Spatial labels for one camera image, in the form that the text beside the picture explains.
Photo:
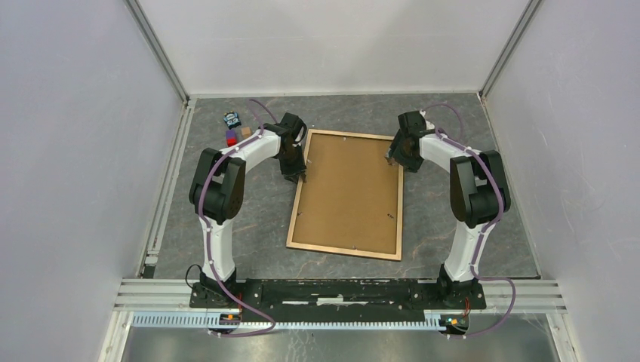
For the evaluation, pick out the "left aluminium corner post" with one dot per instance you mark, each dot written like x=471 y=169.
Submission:
x=157 y=49

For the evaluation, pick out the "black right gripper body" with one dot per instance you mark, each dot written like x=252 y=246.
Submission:
x=397 y=151

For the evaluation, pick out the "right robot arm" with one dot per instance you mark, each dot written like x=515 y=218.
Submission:
x=479 y=193

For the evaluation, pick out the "left aluminium side rail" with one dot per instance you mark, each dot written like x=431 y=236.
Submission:
x=156 y=228

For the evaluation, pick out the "brown backing board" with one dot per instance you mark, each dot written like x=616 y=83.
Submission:
x=350 y=195

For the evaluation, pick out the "purple and red block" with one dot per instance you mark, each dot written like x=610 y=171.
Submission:
x=231 y=138

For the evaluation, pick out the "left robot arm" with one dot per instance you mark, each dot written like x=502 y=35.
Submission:
x=218 y=189

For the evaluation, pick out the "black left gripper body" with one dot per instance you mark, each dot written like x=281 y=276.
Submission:
x=293 y=162

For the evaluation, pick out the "aluminium corner post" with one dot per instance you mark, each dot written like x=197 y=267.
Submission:
x=520 y=28
x=157 y=49

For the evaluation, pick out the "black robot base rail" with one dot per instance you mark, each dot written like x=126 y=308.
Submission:
x=338 y=300

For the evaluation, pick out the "white toothed cable duct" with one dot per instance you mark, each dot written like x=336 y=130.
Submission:
x=227 y=321

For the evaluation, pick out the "right aluminium corner post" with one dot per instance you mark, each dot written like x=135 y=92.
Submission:
x=520 y=28

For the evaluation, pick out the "wooden picture frame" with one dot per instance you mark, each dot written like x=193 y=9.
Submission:
x=345 y=252

